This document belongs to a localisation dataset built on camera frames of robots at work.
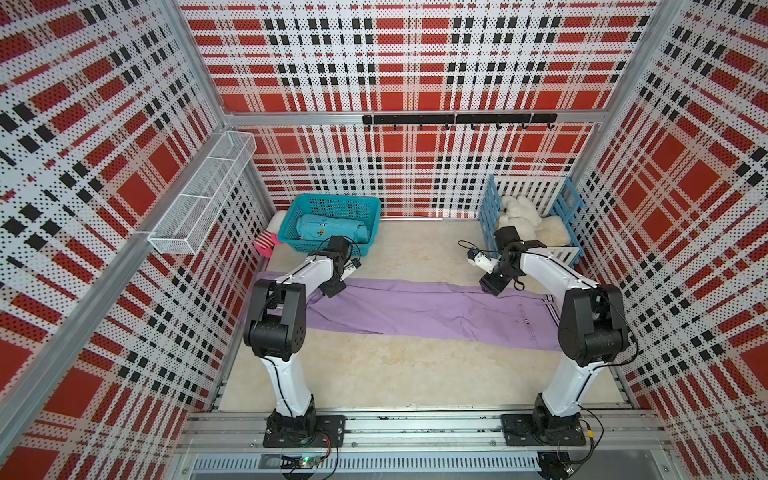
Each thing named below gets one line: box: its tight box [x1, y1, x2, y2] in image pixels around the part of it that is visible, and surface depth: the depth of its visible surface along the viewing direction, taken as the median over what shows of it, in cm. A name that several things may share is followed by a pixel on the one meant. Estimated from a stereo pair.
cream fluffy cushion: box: [535, 216, 571, 248], surface depth 108 cm
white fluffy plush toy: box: [498, 195, 542, 241], surface depth 107 cm
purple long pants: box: [256, 272, 563, 351], surface depth 95 cm
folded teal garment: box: [296, 214, 370, 244], surface depth 110 cm
